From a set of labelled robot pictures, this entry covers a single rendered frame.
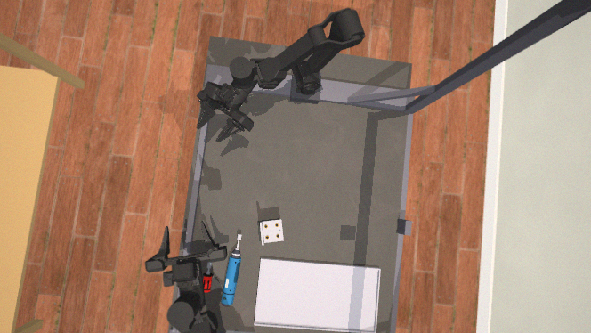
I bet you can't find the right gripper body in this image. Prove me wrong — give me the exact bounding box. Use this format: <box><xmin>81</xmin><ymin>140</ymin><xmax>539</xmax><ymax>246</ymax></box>
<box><xmin>197</xmin><ymin>83</ymin><xmax>254</xmax><ymax>132</ymax></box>

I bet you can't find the red hand nut driver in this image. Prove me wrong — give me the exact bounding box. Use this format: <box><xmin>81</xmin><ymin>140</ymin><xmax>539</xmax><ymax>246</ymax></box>
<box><xmin>203</xmin><ymin>262</ymin><xmax>214</xmax><ymax>292</ymax></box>

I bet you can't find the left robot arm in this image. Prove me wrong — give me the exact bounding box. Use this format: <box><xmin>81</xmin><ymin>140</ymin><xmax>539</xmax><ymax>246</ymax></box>
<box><xmin>163</xmin><ymin>263</ymin><xmax>218</xmax><ymax>333</ymax></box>

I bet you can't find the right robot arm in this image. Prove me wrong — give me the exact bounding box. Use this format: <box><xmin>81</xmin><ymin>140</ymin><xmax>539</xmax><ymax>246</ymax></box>
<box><xmin>204</xmin><ymin>8</ymin><xmax>365</xmax><ymax>105</ymax></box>

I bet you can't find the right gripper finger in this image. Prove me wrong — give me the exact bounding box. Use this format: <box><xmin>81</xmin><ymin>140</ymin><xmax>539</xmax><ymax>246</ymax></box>
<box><xmin>197</xmin><ymin>100</ymin><xmax>216</xmax><ymax>129</ymax></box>
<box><xmin>216</xmin><ymin>118</ymin><xmax>245</xmax><ymax>142</ymax></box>

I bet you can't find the white metal bracket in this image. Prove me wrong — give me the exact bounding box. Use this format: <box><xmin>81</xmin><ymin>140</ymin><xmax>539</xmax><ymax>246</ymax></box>
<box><xmin>260</xmin><ymin>219</ymin><xmax>284</xmax><ymax>246</ymax></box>

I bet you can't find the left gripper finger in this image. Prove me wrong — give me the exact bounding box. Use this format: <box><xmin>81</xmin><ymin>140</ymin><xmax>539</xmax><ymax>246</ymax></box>
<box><xmin>201</xmin><ymin>221</ymin><xmax>220</xmax><ymax>250</ymax></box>
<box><xmin>152</xmin><ymin>226</ymin><xmax>170</xmax><ymax>259</ymax></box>

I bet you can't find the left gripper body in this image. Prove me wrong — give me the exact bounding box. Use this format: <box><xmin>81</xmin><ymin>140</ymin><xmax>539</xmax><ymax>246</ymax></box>
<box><xmin>145</xmin><ymin>246</ymin><xmax>227</xmax><ymax>291</ymax></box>

